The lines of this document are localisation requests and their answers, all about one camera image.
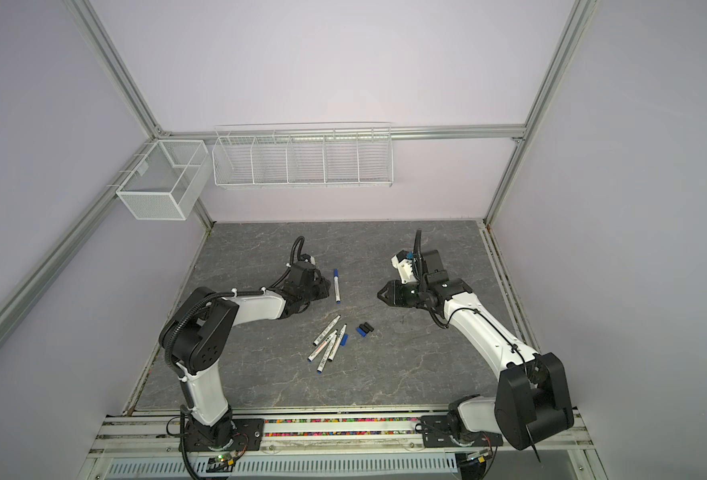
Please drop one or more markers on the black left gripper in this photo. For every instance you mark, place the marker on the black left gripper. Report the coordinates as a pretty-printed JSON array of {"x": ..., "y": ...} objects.
[{"x": 323, "y": 287}]

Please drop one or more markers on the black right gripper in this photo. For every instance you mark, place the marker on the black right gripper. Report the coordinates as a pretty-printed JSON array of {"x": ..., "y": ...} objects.
[{"x": 395, "y": 293}]

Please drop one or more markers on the blue capped white marker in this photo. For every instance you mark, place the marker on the blue capped white marker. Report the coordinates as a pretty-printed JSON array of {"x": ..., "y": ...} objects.
[{"x": 336, "y": 285}]

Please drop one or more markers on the white marker black tip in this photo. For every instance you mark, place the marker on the white marker black tip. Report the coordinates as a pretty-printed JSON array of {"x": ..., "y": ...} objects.
[{"x": 326, "y": 331}]

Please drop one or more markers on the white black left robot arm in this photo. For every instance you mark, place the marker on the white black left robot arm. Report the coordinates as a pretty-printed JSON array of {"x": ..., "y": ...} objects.
[{"x": 193, "y": 342}]

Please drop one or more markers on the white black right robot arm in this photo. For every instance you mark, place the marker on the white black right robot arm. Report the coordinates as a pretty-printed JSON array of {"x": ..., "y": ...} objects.
[{"x": 532, "y": 401}]

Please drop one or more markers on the white marker blue end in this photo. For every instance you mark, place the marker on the white marker blue end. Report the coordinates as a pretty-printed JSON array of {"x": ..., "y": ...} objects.
[{"x": 338, "y": 342}]

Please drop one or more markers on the white marker black end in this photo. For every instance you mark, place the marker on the white marker black end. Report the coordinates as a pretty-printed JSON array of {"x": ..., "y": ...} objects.
[{"x": 321, "y": 346}]

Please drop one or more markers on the white marker blue tip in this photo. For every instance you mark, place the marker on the white marker blue tip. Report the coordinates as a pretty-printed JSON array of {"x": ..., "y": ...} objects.
[{"x": 326, "y": 354}]

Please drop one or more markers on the white mesh box basket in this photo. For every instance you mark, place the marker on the white mesh box basket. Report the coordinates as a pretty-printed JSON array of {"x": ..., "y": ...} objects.
[{"x": 167, "y": 181}]

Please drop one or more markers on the white wire shelf basket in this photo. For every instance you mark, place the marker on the white wire shelf basket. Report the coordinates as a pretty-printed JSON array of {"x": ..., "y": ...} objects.
[{"x": 318, "y": 154}]

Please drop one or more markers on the white vented cable duct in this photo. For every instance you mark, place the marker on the white vented cable duct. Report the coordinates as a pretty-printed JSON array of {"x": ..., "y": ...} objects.
[{"x": 291, "y": 466}]

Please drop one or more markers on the back aluminium frame beam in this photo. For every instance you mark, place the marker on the back aluminium frame beam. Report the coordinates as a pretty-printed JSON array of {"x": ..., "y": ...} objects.
[{"x": 455, "y": 131}]

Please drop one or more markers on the aluminium frame beam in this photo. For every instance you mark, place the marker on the aluminium frame beam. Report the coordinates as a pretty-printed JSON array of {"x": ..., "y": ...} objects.
[
  {"x": 455, "y": 131},
  {"x": 27, "y": 293}
]

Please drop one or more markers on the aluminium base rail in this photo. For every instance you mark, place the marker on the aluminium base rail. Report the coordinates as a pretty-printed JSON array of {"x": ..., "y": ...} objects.
[{"x": 283, "y": 432}]

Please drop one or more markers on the aluminium corner frame post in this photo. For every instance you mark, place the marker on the aluminium corner frame post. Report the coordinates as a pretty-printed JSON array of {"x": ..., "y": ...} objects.
[{"x": 98, "y": 40}]

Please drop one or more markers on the right aluminium frame post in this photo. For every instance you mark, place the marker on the right aluminium frame post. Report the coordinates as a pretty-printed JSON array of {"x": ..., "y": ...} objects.
[{"x": 577, "y": 22}]

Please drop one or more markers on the left aluminium frame beam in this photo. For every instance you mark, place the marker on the left aluminium frame beam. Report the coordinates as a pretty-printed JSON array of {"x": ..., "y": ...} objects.
[{"x": 27, "y": 293}]

